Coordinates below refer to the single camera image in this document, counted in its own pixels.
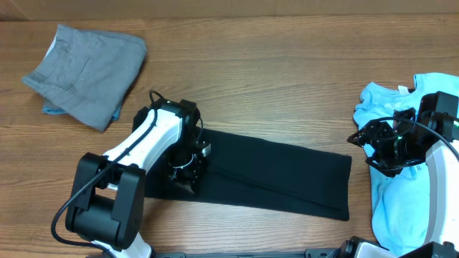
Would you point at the folded grey shorts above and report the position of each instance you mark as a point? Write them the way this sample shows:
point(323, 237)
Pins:
point(86, 73)

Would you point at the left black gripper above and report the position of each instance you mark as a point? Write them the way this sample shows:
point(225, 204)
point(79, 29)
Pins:
point(190, 176)

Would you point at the light blue printed t-shirt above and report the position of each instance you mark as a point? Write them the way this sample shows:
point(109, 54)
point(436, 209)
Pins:
point(401, 205)

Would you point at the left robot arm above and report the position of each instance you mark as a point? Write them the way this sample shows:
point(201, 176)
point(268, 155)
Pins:
point(108, 191)

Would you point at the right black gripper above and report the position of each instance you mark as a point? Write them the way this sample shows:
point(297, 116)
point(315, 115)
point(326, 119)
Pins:
point(371, 135)

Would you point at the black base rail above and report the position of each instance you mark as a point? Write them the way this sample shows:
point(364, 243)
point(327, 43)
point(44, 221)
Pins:
point(308, 253)

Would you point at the black t-shirt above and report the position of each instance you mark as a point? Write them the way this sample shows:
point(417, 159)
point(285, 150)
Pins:
point(246, 171)

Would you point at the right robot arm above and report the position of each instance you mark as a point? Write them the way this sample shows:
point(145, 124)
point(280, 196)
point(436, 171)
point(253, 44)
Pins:
point(427, 135)

